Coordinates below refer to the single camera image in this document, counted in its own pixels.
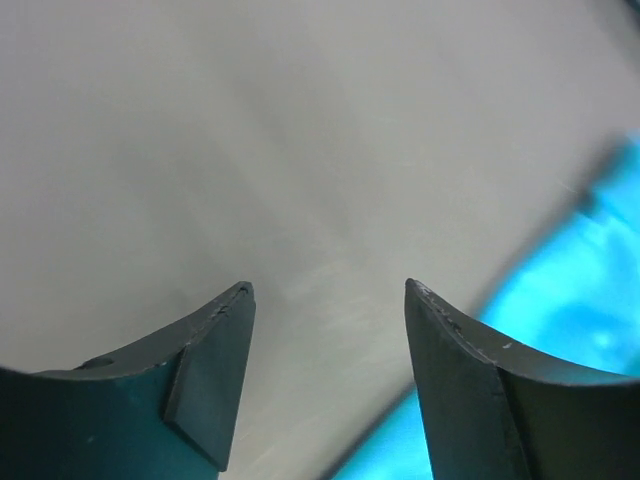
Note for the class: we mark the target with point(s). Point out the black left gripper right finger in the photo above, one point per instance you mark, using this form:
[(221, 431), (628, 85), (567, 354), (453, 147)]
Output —
[(495, 408)]

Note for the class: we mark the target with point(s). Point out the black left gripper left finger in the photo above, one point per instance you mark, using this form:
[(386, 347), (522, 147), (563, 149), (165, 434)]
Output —
[(166, 403)]

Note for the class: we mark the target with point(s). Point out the turquoise t shirt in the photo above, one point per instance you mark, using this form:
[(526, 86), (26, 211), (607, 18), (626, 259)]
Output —
[(575, 297)]

